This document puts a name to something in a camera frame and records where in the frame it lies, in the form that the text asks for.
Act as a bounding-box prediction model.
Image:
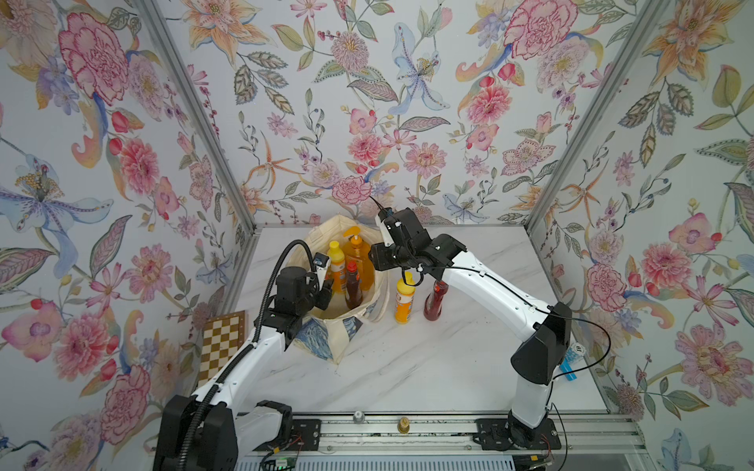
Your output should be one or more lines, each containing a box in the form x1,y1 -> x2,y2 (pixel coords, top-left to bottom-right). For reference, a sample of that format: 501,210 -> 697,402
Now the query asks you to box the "brass rail knob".
397,417 -> 410,435

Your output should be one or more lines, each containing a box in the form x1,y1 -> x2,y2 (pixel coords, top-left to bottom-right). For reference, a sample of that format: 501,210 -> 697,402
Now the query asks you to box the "aluminium front rail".
143,411 -> 649,471

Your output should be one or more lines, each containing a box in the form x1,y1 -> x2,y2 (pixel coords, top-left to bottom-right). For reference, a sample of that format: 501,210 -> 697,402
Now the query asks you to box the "black corrugated cable conduit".
176,239 -> 316,471

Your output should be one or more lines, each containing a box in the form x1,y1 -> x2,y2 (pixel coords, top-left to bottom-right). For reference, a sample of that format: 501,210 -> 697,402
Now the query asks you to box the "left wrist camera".
313,252 -> 331,288

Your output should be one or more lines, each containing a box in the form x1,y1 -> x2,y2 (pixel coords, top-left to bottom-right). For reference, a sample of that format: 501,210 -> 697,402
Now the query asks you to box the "orange bottle yellow cap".
327,241 -> 346,294
395,271 -> 415,324

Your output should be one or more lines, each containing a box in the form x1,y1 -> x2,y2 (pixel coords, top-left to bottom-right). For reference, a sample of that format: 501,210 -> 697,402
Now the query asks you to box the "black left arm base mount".
247,400 -> 322,453

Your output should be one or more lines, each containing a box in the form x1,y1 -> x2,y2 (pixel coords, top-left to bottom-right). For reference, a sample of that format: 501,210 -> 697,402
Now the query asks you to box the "red Fairy bottle front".
346,261 -> 363,310

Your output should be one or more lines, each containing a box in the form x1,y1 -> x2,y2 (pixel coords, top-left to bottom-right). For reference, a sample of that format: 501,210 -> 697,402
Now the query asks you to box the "red fairy bottle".
346,261 -> 363,310
423,281 -> 449,322

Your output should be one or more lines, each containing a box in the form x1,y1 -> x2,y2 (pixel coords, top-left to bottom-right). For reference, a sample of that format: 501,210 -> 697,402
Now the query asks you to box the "cream canvas shopping bag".
295,215 -> 389,364

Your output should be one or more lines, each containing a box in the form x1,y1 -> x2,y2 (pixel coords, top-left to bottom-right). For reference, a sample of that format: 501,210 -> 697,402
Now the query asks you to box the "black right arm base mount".
472,413 -> 563,451

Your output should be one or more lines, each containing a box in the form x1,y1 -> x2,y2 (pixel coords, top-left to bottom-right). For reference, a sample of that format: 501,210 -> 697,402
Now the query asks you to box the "large orange pump soap bottle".
343,226 -> 375,292

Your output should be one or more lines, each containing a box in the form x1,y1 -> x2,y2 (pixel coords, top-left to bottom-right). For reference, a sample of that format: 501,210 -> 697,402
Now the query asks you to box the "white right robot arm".
369,206 -> 573,438

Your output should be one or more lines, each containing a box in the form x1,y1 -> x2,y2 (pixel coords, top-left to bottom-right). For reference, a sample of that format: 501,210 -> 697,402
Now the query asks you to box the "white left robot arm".
153,264 -> 333,470

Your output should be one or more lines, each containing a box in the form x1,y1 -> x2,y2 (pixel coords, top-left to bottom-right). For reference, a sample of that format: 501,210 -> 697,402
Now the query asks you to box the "wooden chess board box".
198,311 -> 249,387

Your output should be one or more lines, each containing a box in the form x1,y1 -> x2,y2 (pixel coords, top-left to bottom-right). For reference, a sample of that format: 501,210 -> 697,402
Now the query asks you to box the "orange bottle yellow cap front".
327,241 -> 346,294

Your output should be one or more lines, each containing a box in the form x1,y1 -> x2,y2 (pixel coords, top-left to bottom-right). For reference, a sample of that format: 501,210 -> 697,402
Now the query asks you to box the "small patterned tape roll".
567,343 -> 586,363

